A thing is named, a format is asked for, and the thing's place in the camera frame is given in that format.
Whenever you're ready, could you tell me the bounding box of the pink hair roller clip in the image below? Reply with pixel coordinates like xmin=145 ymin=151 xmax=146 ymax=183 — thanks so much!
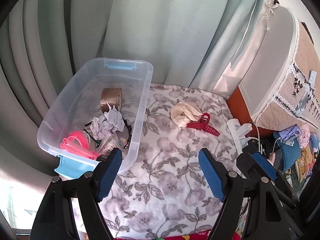
xmin=60 ymin=138 xmax=99 ymax=160

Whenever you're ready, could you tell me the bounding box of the wooden bed frame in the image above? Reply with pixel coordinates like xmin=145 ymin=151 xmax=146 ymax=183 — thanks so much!
xmin=227 ymin=87 xmax=274 ymax=138

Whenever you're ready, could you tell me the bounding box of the green curtain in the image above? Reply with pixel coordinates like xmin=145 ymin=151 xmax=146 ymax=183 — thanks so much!
xmin=1 ymin=0 xmax=264 ymax=174

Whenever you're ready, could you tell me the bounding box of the black lace headband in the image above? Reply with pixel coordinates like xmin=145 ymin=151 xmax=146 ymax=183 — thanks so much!
xmin=83 ymin=119 xmax=132 ymax=151

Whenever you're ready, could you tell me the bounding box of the white paper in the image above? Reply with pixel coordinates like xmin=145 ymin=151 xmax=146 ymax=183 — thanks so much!
xmin=89 ymin=104 xmax=125 ymax=140

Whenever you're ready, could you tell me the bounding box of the dark red claw clip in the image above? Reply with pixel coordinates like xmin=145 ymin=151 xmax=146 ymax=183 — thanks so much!
xmin=187 ymin=113 xmax=220 ymax=137

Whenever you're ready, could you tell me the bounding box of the white cable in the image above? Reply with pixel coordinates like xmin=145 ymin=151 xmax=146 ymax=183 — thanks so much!
xmin=246 ymin=123 xmax=283 ymax=156

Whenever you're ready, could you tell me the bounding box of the brown packing tape roll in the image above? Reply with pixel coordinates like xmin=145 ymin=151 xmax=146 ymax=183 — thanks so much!
xmin=100 ymin=87 xmax=122 ymax=113

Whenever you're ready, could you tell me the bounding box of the clear plastic storage bin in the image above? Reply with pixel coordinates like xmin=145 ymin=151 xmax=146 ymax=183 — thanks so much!
xmin=37 ymin=57 xmax=153 ymax=179

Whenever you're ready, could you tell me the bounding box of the white power strip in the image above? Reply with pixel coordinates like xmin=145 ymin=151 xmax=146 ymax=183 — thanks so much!
xmin=227 ymin=119 xmax=248 ymax=154

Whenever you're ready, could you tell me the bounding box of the quilted lace bed cover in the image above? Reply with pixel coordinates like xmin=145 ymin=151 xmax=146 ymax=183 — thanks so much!
xmin=239 ymin=6 xmax=319 ymax=132

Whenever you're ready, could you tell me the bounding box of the cotton swab bag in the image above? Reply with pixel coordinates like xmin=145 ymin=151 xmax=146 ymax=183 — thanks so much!
xmin=98 ymin=133 xmax=119 ymax=155

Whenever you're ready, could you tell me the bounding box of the cream lace scrunchie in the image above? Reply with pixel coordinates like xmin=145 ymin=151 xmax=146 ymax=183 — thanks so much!
xmin=170 ymin=102 xmax=202 ymax=127

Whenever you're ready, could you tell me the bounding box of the pink bangle stack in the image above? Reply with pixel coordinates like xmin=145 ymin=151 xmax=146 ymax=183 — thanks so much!
xmin=67 ymin=130 xmax=91 ymax=150

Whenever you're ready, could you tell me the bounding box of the smartphone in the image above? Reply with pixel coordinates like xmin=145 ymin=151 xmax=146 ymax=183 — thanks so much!
xmin=279 ymin=125 xmax=302 ymax=141

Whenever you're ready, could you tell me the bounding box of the floral fleece blanket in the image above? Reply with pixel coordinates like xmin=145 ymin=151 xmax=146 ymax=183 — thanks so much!
xmin=99 ymin=84 xmax=238 ymax=239

